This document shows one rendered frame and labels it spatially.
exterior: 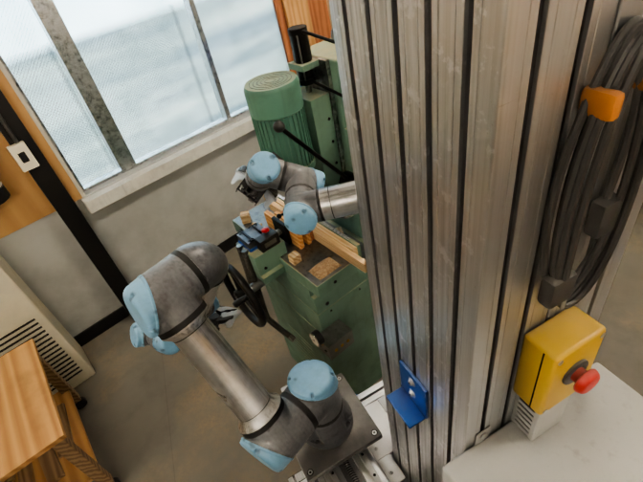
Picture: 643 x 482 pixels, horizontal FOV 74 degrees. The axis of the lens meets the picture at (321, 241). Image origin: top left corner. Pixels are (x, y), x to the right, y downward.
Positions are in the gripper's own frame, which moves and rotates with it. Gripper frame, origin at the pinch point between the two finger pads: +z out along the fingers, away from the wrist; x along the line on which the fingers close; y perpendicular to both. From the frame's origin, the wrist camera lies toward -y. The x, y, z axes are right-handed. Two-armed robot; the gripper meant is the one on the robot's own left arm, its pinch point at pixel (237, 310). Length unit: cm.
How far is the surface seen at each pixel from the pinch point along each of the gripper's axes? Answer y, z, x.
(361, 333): 16, 58, 12
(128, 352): 97, 4, -108
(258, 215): -20.5, 26.6, -36.3
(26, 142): -20, -44, -131
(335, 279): -17.5, 26.3, 16.5
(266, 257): -16.1, 12.3, -6.5
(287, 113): -68, 5, -2
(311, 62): -84, 13, -6
